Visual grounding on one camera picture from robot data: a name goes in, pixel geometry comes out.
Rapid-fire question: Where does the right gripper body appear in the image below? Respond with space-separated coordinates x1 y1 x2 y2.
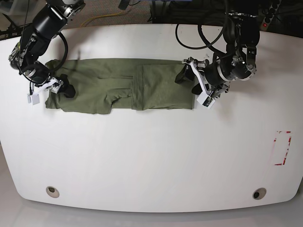
26 65 52 85

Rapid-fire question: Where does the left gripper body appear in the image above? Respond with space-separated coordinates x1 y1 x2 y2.
204 62 231 88

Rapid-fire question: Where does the olive green T-shirt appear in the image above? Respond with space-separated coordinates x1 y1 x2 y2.
45 59 195 114

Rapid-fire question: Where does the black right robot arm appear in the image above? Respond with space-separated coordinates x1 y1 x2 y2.
9 0 85 98

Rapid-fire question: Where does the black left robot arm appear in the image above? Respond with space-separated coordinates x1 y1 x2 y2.
197 9 260 97

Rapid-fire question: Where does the black tripod stand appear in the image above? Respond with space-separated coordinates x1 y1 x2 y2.
0 13 33 40

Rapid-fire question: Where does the black power strip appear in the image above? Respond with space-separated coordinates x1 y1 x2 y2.
260 0 281 31

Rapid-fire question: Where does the red tape rectangle marking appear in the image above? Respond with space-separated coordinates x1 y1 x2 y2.
272 131 292 166

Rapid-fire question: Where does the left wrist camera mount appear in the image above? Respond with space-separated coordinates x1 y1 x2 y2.
182 57 229 109

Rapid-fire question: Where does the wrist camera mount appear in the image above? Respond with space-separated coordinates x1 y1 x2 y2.
27 78 64 105
182 57 229 109

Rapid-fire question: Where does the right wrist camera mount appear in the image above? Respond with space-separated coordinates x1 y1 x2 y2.
27 78 64 105

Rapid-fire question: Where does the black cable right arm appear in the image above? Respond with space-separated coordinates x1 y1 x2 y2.
20 0 69 71

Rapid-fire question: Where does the black cable loop right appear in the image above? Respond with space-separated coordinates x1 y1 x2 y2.
175 0 230 51

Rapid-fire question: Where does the yellow cable on floor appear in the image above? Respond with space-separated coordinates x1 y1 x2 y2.
81 9 124 28

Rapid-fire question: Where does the left table cable grommet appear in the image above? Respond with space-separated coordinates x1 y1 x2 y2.
46 186 60 198

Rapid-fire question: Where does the table cable grommet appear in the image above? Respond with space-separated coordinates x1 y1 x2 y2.
46 186 60 198
252 188 267 200

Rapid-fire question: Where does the right table cable grommet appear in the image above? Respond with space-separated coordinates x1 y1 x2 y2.
252 188 267 200

